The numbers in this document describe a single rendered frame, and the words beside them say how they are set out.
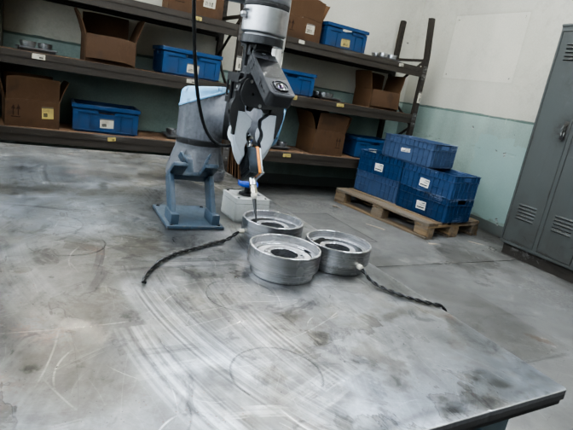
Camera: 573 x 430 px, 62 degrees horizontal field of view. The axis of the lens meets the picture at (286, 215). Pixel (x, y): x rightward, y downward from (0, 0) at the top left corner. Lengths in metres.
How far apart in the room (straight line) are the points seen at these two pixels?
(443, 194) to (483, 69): 1.63
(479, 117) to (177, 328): 4.97
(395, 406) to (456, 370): 0.11
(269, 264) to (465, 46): 5.17
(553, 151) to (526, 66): 1.19
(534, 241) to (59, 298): 3.99
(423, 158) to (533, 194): 0.96
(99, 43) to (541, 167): 3.59
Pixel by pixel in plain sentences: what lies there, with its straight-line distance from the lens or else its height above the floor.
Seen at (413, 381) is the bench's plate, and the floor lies 0.80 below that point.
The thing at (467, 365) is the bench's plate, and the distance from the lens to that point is 0.58.
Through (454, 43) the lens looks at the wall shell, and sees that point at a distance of 5.81.
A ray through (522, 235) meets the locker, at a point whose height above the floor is 0.22.
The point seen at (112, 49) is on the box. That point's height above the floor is 1.12.
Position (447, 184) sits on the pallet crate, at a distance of 4.34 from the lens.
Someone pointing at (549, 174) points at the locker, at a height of 0.75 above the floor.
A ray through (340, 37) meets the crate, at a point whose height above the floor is 1.60.
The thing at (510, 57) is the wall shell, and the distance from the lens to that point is 5.29.
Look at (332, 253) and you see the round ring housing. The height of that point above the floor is 0.83.
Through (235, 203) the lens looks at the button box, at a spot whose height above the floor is 0.84.
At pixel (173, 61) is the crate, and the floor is 1.11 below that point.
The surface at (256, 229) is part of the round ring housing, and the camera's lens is 0.77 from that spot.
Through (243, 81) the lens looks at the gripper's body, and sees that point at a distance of 0.80.
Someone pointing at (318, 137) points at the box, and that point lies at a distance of 4.90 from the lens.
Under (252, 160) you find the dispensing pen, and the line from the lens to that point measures 0.80.
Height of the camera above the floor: 1.06
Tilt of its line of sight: 15 degrees down
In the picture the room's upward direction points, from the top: 10 degrees clockwise
